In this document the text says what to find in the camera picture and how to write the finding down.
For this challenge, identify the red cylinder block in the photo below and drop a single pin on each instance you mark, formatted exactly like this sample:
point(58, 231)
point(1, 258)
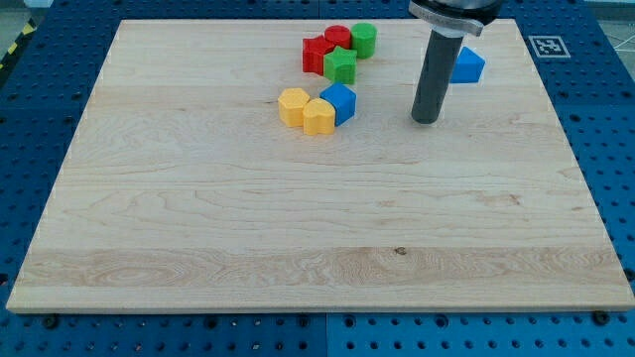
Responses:
point(338, 35)

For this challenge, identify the silver end effector flange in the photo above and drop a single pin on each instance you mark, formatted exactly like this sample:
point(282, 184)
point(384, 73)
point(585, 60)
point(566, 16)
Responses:
point(456, 17)

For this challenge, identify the green star block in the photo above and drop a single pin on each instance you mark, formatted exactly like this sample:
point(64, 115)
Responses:
point(340, 65)

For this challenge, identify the white fiducial marker tag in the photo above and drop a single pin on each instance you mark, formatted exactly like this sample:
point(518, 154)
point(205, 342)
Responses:
point(549, 47)

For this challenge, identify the yellow heart block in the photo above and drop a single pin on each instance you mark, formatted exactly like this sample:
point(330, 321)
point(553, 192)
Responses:
point(319, 117)

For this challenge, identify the blue triangle block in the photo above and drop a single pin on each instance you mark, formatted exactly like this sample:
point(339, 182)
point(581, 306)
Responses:
point(468, 67)

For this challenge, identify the wooden board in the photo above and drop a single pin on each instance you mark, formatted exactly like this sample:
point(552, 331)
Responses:
point(183, 192)

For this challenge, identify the red star block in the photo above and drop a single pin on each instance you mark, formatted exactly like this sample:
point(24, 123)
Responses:
point(314, 50)

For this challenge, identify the blue cube block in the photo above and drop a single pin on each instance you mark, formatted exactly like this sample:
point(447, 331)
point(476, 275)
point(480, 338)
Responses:
point(342, 99)

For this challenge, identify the yellow hexagon block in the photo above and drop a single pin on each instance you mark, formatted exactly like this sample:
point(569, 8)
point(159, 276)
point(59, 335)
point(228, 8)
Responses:
point(292, 102)

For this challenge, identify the green cylinder block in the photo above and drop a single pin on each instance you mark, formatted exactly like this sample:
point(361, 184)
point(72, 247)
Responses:
point(363, 39)

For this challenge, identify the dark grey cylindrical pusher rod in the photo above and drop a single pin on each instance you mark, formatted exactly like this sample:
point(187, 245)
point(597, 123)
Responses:
point(441, 54)

